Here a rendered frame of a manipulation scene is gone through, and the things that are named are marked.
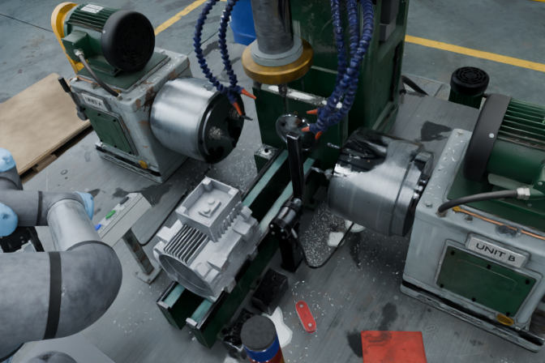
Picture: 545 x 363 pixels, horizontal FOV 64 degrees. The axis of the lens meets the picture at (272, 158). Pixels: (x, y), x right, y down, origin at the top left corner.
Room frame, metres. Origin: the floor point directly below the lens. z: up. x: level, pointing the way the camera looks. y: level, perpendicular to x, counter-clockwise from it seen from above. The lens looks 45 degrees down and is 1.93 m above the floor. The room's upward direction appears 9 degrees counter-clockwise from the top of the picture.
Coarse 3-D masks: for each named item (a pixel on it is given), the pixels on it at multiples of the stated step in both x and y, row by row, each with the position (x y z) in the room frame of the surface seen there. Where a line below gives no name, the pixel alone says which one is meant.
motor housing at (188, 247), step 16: (176, 224) 0.68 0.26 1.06; (256, 224) 0.66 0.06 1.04; (176, 240) 0.61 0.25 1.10; (192, 240) 0.60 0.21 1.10; (208, 240) 0.60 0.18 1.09; (224, 240) 0.61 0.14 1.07; (240, 240) 0.61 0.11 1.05; (256, 240) 0.64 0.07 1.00; (160, 256) 0.61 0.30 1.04; (176, 256) 0.56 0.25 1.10; (192, 256) 0.56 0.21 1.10; (208, 256) 0.57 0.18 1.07; (240, 256) 0.59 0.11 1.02; (176, 272) 0.61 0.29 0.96; (192, 272) 0.61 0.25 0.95; (208, 272) 0.54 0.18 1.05; (224, 272) 0.54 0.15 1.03; (192, 288) 0.57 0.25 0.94; (208, 288) 0.52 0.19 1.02
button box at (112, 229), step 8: (128, 200) 0.78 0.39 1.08; (136, 200) 0.77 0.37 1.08; (144, 200) 0.78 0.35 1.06; (120, 208) 0.76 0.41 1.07; (128, 208) 0.75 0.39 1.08; (136, 208) 0.76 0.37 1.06; (144, 208) 0.76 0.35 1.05; (112, 216) 0.73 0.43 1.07; (120, 216) 0.72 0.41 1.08; (128, 216) 0.73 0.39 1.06; (136, 216) 0.74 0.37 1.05; (104, 224) 0.71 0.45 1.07; (112, 224) 0.70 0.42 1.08; (120, 224) 0.71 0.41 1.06; (128, 224) 0.72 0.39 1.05; (104, 232) 0.68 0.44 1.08; (112, 232) 0.69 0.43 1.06; (120, 232) 0.70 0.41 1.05; (104, 240) 0.67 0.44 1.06; (112, 240) 0.67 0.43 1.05
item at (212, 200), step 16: (192, 192) 0.71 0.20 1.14; (208, 192) 0.72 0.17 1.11; (224, 192) 0.72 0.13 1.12; (192, 208) 0.68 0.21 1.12; (208, 208) 0.66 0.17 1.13; (224, 208) 0.64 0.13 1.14; (240, 208) 0.68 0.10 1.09; (192, 224) 0.63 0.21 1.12; (208, 224) 0.60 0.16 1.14; (224, 224) 0.63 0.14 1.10
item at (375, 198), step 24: (360, 144) 0.76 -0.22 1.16; (384, 144) 0.74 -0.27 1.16; (408, 144) 0.74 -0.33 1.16; (312, 168) 0.80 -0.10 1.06; (336, 168) 0.72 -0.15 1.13; (360, 168) 0.70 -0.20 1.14; (384, 168) 0.68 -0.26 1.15; (408, 168) 0.66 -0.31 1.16; (336, 192) 0.68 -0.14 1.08; (360, 192) 0.66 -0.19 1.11; (384, 192) 0.63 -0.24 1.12; (408, 192) 0.62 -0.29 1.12; (360, 216) 0.63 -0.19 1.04; (384, 216) 0.60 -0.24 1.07; (408, 216) 0.61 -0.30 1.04
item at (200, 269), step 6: (240, 210) 0.68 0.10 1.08; (246, 210) 0.67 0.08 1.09; (246, 216) 0.66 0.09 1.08; (156, 246) 0.61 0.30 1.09; (162, 246) 0.61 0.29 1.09; (198, 264) 0.54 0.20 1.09; (198, 270) 0.52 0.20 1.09; (204, 270) 0.53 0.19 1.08; (210, 300) 0.52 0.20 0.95; (216, 300) 0.52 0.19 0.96
